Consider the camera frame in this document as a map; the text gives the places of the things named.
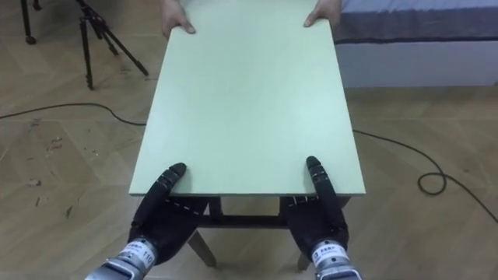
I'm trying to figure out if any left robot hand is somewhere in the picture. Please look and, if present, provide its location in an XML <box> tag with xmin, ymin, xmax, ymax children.
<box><xmin>127</xmin><ymin>162</ymin><xmax>209</xmax><ymax>266</ymax></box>

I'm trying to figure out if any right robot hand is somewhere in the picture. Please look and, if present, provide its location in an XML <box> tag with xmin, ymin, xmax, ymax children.
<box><xmin>278</xmin><ymin>156</ymin><xmax>350</xmax><ymax>262</ymax></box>

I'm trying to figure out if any pale green wooden table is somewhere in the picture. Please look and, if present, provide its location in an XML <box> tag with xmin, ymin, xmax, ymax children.
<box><xmin>128</xmin><ymin>0</ymin><xmax>366</xmax><ymax>272</ymax></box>

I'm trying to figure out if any grey bed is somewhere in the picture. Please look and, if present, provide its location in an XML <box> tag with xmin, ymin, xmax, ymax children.
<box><xmin>332</xmin><ymin>0</ymin><xmax>498</xmax><ymax>89</ymax></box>

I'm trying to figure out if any black stand leg with caster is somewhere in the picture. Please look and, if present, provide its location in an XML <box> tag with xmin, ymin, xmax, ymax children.
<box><xmin>20</xmin><ymin>0</ymin><xmax>43</xmax><ymax>46</ymax></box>

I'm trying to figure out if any black camera tripod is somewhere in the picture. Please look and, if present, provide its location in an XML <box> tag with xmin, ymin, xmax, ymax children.
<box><xmin>75</xmin><ymin>0</ymin><xmax>150</xmax><ymax>91</ymax></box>

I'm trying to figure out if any black floor cable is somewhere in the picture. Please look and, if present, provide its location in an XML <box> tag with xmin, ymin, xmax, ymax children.
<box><xmin>0</xmin><ymin>102</ymin><xmax>498</xmax><ymax>225</ymax></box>

